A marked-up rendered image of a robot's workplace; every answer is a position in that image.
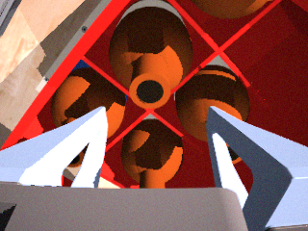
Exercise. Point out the orange bottle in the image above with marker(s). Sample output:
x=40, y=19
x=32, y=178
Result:
x=150, y=42
x=83, y=90
x=151, y=153
x=213, y=85

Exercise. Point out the red crate with dividers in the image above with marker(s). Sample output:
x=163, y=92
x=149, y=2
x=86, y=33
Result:
x=272, y=56

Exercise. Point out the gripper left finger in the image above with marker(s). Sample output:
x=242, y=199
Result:
x=41, y=160

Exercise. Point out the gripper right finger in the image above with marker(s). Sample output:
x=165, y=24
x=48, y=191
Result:
x=279, y=193

